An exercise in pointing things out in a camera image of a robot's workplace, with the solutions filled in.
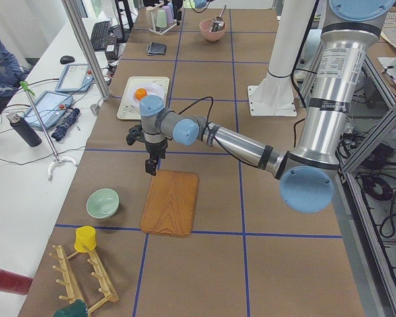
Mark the pink bowl with ice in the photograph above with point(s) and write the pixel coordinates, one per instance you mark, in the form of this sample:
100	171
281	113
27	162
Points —
206	27

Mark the orange fruit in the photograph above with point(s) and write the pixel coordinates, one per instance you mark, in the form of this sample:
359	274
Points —
140	93

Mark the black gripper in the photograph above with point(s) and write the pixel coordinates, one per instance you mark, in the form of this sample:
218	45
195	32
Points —
177	7
155	148

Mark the near teach pendant tablet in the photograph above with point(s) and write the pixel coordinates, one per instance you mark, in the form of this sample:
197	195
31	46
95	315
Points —
51	106

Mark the teach pendant tablet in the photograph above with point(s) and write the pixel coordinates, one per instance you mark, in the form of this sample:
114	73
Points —
76	77
51	106

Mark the white wire cup rack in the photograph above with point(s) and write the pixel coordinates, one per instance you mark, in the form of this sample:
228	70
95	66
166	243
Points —
151	10

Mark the black water bottle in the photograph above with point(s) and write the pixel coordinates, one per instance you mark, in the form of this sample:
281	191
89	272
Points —
20	125

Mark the black computer mouse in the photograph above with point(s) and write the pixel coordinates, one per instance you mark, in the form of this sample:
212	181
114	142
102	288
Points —
66	59

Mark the green bowl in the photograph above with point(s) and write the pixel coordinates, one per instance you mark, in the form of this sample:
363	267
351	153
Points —
103	203

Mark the green pastel cup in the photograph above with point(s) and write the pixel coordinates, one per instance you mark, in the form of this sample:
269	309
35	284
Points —
161	19

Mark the wooden peg rack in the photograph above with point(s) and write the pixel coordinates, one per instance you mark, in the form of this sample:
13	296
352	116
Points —
83	277

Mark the red cylinder bottle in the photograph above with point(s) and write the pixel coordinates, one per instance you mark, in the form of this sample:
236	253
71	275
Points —
14	283

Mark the yellow cup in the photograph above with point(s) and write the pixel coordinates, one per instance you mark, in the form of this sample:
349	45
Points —
85	239

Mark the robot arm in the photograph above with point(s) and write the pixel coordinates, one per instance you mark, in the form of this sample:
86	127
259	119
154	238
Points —
197	6
306	172

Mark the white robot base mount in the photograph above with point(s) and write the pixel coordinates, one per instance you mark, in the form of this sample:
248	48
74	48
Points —
274	95

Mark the wooden cutting board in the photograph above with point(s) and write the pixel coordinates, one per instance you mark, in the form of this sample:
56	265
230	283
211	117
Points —
171	202

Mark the aluminium frame post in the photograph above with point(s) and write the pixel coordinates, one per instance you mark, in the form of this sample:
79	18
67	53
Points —
83	40

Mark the purple pastel cup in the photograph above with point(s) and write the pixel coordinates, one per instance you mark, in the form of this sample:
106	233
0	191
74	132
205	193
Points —
169	14

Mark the grey folded cloth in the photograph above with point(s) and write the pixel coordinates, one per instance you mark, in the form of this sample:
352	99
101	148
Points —
155	48

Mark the far teach pendant tablet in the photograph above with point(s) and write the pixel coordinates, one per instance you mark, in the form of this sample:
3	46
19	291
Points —
76	77

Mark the dark green cup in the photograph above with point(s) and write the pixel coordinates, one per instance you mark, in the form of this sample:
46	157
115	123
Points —
77	308

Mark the metal scoop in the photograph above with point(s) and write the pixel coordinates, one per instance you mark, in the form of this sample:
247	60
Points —
218	21

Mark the folded blue umbrella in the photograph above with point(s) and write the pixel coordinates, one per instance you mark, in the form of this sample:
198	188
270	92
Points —
62	129

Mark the black keyboard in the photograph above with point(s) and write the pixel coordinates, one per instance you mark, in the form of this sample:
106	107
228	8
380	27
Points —
99	35

